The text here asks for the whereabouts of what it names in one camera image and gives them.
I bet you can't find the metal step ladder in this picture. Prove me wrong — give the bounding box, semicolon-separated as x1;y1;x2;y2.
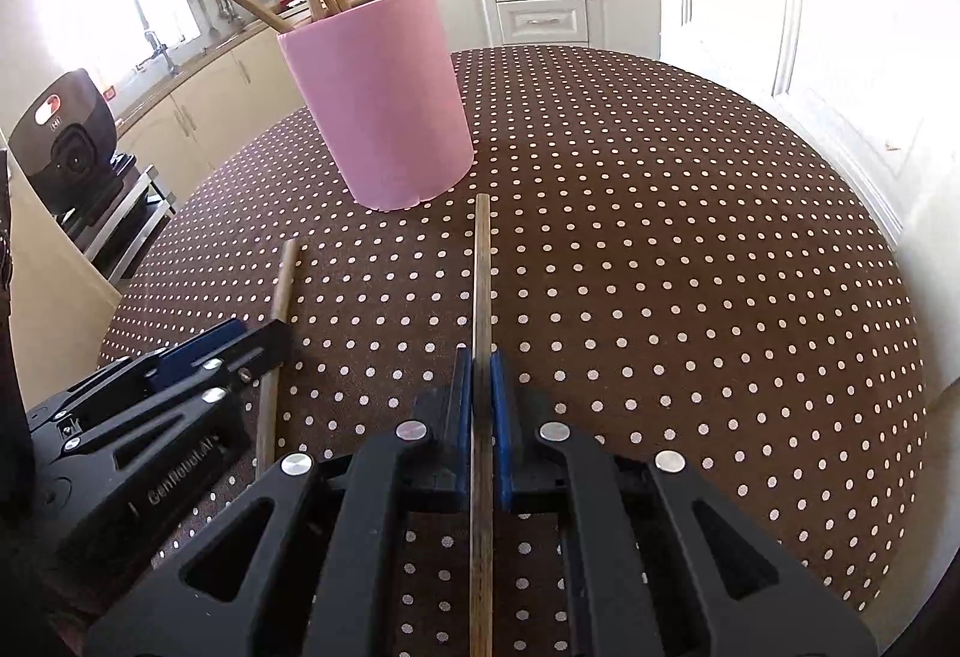
56;154;177;287

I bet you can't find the pink cup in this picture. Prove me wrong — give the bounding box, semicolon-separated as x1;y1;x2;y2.
277;0;476;212

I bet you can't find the metal faucet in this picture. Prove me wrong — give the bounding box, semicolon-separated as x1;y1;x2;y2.
142;29;181;74

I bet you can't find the wooden chopstick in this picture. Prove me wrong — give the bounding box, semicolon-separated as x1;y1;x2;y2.
469;193;496;657
255;238;302;478

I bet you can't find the black air fryer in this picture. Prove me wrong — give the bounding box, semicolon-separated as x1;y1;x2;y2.
7;70;121;215

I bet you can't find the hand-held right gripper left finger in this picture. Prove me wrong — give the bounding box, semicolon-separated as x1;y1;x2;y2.
86;346;475;657

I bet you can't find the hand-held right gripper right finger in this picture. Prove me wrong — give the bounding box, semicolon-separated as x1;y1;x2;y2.
489;351;880;657

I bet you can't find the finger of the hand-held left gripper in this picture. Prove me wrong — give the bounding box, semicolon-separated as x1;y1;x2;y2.
71;318;250;404
67;321;299;457

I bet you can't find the white door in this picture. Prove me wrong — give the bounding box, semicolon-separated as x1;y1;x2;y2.
634;0;960;238

